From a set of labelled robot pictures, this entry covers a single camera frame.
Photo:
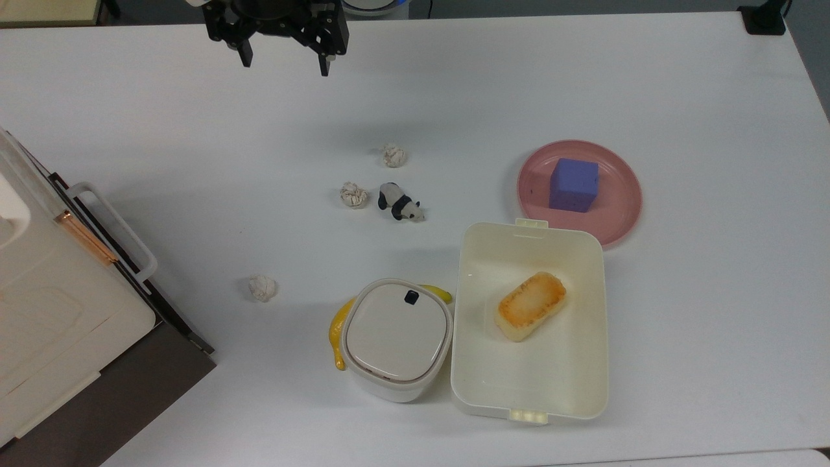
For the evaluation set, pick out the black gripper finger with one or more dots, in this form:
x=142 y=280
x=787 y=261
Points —
x=245 y=53
x=325 y=65

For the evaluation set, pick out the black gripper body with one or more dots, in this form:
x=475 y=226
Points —
x=279 y=16

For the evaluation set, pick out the blue and white round object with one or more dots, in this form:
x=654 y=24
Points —
x=373 y=5

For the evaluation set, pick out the crumpled white paper ball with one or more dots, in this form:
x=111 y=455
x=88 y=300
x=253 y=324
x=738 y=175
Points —
x=394 y=155
x=353 y=194
x=262 y=287

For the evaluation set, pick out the toy panda figure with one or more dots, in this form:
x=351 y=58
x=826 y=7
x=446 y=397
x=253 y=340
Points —
x=400 y=202

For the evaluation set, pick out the beige side table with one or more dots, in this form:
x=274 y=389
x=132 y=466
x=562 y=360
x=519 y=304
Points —
x=45 y=10

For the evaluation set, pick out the yellow banana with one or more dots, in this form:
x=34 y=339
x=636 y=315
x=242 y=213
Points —
x=336 y=334

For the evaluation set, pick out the purple cube block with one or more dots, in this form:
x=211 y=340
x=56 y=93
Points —
x=574 y=185

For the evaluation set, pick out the white lidded square container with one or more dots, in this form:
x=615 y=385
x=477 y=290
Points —
x=395 y=337

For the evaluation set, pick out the toasted bread piece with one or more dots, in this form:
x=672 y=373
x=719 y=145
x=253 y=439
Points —
x=530 y=306

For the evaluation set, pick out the pink plate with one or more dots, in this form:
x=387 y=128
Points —
x=616 y=201

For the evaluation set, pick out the white toaster oven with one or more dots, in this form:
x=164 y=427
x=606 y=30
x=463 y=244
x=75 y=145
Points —
x=45 y=311

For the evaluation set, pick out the cream plastic lunch box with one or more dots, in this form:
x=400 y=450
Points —
x=551 y=363

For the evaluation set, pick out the black table clamp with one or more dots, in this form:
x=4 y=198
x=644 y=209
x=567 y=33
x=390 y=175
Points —
x=764 y=18

